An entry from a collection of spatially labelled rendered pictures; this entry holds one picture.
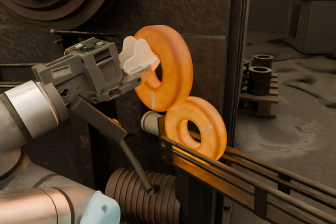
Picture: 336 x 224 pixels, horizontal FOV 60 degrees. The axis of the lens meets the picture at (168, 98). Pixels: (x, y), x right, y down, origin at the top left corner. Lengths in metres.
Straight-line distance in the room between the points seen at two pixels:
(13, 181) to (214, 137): 0.36
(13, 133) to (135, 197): 0.44
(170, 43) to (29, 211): 0.30
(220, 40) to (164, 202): 0.45
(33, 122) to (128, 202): 0.43
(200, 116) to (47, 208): 0.36
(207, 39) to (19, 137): 0.56
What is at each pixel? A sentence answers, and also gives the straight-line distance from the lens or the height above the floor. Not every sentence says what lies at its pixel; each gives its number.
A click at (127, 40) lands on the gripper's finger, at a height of 0.92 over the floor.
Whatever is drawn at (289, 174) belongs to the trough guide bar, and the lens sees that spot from 0.56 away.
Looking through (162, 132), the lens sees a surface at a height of 0.68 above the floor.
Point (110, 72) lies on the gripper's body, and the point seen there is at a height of 0.88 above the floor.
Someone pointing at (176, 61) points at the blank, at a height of 0.89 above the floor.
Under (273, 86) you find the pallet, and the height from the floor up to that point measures 0.14.
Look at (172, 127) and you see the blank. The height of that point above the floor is 0.70.
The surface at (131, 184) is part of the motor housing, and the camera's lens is 0.80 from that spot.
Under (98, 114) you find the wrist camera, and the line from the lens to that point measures 0.46.
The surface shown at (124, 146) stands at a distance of 0.82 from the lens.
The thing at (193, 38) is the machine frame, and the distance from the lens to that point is 0.83.
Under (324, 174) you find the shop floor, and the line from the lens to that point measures 1.92.
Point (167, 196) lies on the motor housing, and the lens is 0.76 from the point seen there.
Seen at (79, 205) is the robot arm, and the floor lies 0.76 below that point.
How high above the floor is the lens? 1.01
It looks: 22 degrees down
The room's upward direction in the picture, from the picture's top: straight up
